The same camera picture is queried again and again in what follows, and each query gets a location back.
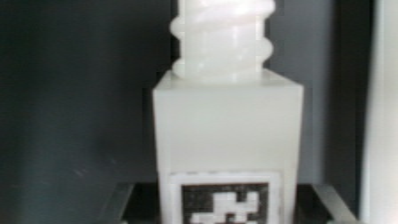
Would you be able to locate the white U-shaped fence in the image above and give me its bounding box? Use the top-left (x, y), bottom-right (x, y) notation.
top-left (361, 0), bottom-right (398, 224)

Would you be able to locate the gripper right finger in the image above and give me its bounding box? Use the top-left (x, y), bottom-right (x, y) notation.
top-left (294, 184), bottom-right (363, 224)

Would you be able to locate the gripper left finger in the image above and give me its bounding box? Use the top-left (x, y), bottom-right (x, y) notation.
top-left (95, 183), bottom-right (160, 224)

